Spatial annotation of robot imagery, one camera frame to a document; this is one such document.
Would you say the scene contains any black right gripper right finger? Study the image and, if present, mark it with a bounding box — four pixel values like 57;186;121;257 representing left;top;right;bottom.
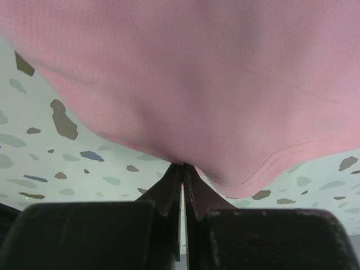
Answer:
183;164;359;270

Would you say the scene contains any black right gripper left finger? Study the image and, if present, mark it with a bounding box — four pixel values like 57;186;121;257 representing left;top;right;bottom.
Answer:
1;164;183;269

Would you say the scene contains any pink t shirt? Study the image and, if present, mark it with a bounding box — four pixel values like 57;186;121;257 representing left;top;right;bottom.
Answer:
1;1;359;197

